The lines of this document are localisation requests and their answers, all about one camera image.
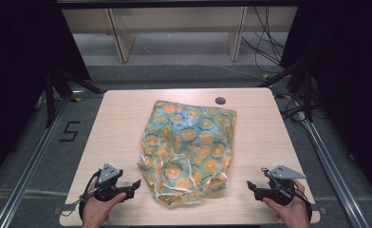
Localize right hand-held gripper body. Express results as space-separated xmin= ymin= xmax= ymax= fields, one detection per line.
xmin=259 ymin=164 xmax=307 ymax=206

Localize black curtain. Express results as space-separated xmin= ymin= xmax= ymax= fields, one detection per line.
xmin=0 ymin=0 xmax=92 ymax=188
xmin=278 ymin=0 xmax=372 ymax=200

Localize person's right hand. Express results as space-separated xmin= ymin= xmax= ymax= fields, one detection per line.
xmin=262 ymin=179 xmax=312 ymax=228

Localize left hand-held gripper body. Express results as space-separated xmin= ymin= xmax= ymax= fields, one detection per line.
xmin=93 ymin=162 xmax=135 ymax=202

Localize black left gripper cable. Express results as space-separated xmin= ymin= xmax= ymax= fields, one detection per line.
xmin=60 ymin=168 xmax=103 ymax=220

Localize black metal stand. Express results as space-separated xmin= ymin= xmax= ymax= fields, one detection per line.
xmin=43 ymin=67 xmax=103 ymax=128
xmin=257 ymin=51 xmax=315 ymax=124

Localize black floor cables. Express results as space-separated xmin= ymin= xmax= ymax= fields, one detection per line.
xmin=240 ymin=6 xmax=287 ymax=74

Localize orange print fabric bag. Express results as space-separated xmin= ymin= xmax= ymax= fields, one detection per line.
xmin=137 ymin=100 xmax=237 ymax=208

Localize light wooden bench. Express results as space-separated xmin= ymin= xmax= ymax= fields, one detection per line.
xmin=61 ymin=5 xmax=299 ymax=64

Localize aluminium floor rail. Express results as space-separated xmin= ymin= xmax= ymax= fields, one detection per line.
xmin=0 ymin=93 xmax=78 ymax=228
xmin=292 ymin=104 xmax=371 ymax=228

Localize person's left hand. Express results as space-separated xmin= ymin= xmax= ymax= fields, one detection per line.
xmin=81 ymin=178 xmax=127 ymax=228

